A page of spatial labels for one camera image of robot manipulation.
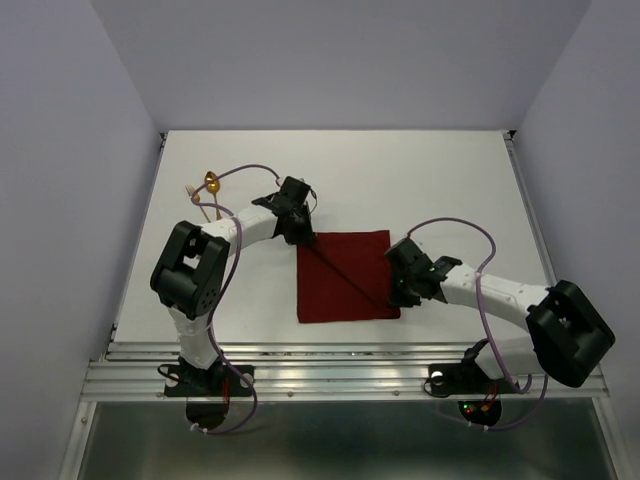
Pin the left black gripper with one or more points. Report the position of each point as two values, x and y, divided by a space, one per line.
305 236

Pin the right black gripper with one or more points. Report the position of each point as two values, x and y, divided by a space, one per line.
396 297

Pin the dark red cloth napkin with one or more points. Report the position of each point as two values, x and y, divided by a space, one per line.
345 277

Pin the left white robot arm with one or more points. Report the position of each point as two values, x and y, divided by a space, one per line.
195 269

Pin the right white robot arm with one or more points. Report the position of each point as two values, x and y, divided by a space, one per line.
566 337

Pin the gold spoon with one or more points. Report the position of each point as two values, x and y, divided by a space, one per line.
212 185

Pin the gold fork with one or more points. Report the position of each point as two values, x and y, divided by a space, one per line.
195 198

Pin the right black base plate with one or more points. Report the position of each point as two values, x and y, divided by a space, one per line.
449 379

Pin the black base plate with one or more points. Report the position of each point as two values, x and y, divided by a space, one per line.
449 379
185 381

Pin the aluminium mounting rail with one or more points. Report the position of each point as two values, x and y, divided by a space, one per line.
283 372

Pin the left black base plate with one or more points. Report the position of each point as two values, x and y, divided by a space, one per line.
185 381

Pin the right aluminium table edge rail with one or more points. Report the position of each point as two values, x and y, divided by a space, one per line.
509 140

